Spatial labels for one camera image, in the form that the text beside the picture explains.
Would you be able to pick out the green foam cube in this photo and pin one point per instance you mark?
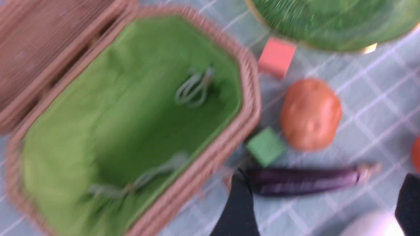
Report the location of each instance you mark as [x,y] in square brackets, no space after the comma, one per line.
[265,146]

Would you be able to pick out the orange plastic persimmon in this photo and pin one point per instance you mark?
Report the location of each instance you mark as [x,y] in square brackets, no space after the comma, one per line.
[415,154]

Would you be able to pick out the green glass leaf plate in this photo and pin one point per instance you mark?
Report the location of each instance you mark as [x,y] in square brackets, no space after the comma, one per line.
[338,25]

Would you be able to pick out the green checkered tablecloth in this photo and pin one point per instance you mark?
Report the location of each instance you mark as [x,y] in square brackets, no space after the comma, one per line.
[379,92]

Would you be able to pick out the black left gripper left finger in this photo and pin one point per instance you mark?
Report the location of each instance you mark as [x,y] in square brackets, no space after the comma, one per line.
[238,216]

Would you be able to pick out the pink foam cube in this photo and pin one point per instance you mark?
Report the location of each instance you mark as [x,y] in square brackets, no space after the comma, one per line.
[276,57]

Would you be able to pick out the woven wicker basket green lining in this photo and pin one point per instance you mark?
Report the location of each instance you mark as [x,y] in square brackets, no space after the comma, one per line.
[136,128]

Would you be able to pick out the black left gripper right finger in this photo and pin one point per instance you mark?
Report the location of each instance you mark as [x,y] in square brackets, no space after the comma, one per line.
[407,212]

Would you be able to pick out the brown plastic potato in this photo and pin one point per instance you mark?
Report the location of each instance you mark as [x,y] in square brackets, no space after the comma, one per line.
[310,115]

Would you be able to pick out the woven wicker basket lid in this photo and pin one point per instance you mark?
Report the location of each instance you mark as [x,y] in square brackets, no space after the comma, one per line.
[40,39]

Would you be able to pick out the purple plastic eggplant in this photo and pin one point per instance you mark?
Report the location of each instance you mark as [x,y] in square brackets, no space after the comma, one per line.
[296,182]

